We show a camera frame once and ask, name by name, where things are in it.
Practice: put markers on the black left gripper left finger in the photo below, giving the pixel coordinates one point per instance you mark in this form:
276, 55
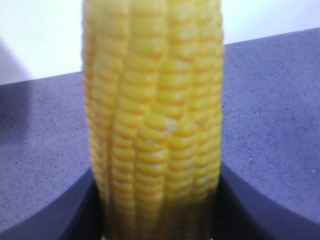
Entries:
75, 215

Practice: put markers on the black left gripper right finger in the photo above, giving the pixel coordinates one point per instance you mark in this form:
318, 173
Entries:
241, 212

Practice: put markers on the yellow corn cob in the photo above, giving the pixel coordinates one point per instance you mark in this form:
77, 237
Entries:
152, 74

